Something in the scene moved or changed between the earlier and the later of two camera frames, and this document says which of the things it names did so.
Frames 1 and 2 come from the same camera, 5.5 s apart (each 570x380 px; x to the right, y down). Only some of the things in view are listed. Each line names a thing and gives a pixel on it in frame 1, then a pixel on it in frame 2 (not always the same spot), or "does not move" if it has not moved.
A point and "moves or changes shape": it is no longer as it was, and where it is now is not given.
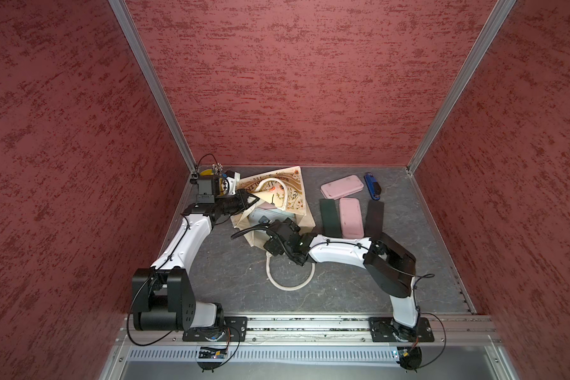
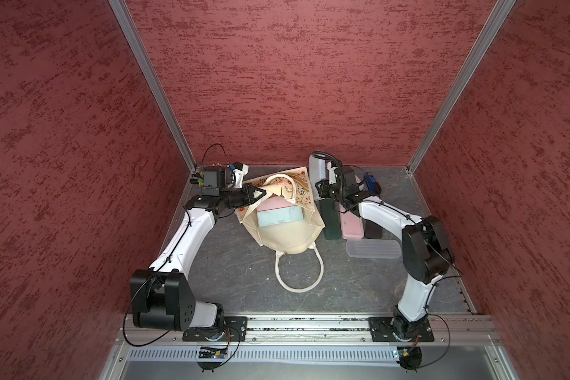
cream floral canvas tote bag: (282, 196) moves or changes shape
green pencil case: (331, 220) does not move
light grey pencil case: (273, 214) → (317, 172)
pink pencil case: (351, 218) does not move
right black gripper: (274, 247) → (323, 191)
